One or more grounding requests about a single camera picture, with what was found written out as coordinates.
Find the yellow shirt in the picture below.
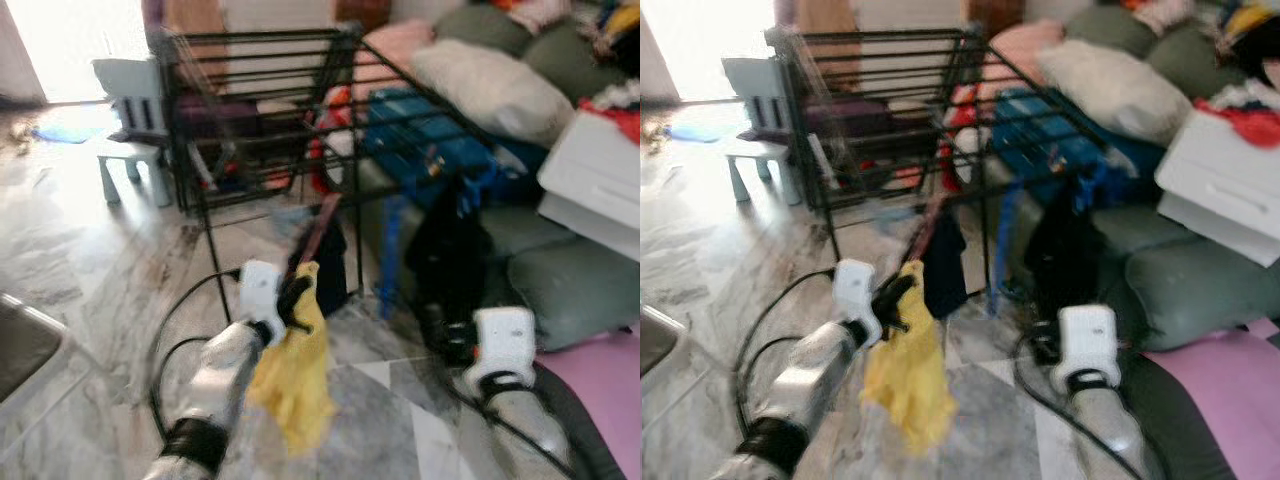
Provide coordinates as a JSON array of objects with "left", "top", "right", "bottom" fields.
[
  {"left": 245, "top": 260, "right": 336, "bottom": 456},
  {"left": 860, "top": 260, "right": 959, "bottom": 456}
]

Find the pink hanger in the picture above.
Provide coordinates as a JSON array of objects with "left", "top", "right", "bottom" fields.
[
  {"left": 905, "top": 193, "right": 951, "bottom": 261},
  {"left": 295, "top": 193, "right": 343, "bottom": 266}
]

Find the dark navy garment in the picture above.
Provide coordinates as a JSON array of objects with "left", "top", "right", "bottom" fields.
[
  {"left": 915, "top": 210, "right": 969, "bottom": 319},
  {"left": 288, "top": 215, "right": 351, "bottom": 316}
]

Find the black garment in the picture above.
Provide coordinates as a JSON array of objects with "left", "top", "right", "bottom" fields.
[
  {"left": 1025, "top": 178, "right": 1106, "bottom": 321},
  {"left": 403, "top": 178, "right": 501, "bottom": 336}
]

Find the black metal drying rack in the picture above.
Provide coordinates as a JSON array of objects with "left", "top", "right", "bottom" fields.
[
  {"left": 770, "top": 25, "right": 1186, "bottom": 321},
  {"left": 150, "top": 25, "right": 561, "bottom": 331}
]

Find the pink foam mat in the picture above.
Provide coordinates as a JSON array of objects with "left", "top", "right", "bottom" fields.
[
  {"left": 1140, "top": 318, "right": 1280, "bottom": 480},
  {"left": 535, "top": 325, "right": 641, "bottom": 480}
]

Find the blue plastic box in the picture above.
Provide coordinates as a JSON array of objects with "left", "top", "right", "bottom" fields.
[
  {"left": 990, "top": 88, "right": 1146, "bottom": 206},
  {"left": 362, "top": 88, "right": 521, "bottom": 206}
]

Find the white drawer unit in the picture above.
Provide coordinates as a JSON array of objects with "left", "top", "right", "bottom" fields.
[
  {"left": 1155, "top": 108, "right": 1280, "bottom": 266},
  {"left": 537, "top": 108, "right": 641, "bottom": 261}
]

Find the pale plastic child chair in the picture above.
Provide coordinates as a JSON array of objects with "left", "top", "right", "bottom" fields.
[
  {"left": 92, "top": 57, "right": 173, "bottom": 208},
  {"left": 720, "top": 57, "right": 801, "bottom": 206}
]

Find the beige pillow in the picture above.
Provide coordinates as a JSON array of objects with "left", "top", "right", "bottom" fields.
[
  {"left": 1037, "top": 40, "right": 1196, "bottom": 148},
  {"left": 410, "top": 40, "right": 574, "bottom": 148}
]

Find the pink pillow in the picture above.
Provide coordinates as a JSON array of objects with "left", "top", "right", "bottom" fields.
[
  {"left": 985, "top": 18, "right": 1061, "bottom": 101},
  {"left": 350, "top": 18, "right": 436, "bottom": 101}
]

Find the blue door mat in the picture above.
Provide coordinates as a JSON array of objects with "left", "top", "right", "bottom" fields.
[
  {"left": 33, "top": 103, "right": 101, "bottom": 143},
  {"left": 668, "top": 112, "right": 726, "bottom": 143}
]

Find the red garment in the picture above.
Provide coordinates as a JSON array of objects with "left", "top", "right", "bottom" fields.
[
  {"left": 580, "top": 95, "right": 641, "bottom": 141},
  {"left": 1200, "top": 95, "right": 1280, "bottom": 146}
]

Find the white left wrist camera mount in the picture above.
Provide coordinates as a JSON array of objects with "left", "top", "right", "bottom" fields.
[
  {"left": 238, "top": 260, "right": 286, "bottom": 341},
  {"left": 835, "top": 260, "right": 881, "bottom": 346}
]

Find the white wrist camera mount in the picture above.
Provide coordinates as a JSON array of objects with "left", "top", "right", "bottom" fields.
[
  {"left": 462, "top": 307, "right": 538, "bottom": 396},
  {"left": 835, "top": 260, "right": 881, "bottom": 346},
  {"left": 1050, "top": 305, "right": 1121, "bottom": 396},
  {"left": 238, "top": 260, "right": 286, "bottom": 341}
]

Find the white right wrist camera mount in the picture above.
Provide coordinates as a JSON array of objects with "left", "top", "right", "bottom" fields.
[
  {"left": 462, "top": 307, "right": 538, "bottom": 396},
  {"left": 1050, "top": 305, "right": 1121, "bottom": 396}
]

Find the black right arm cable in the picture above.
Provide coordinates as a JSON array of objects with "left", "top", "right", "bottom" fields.
[
  {"left": 1010, "top": 330, "right": 1141, "bottom": 480},
  {"left": 425, "top": 370, "right": 581, "bottom": 480}
]

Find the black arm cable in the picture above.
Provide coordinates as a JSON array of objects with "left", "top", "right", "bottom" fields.
[
  {"left": 735, "top": 268, "right": 841, "bottom": 441},
  {"left": 148, "top": 268, "right": 246, "bottom": 441},
  {"left": 1010, "top": 330, "right": 1141, "bottom": 480},
  {"left": 425, "top": 370, "right": 581, "bottom": 480}
]

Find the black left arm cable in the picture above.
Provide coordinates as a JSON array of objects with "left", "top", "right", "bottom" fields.
[
  {"left": 148, "top": 268, "right": 246, "bottom": 441},
  {"left": 735, "top": 268, "right": 841, "bottom": 441}
]

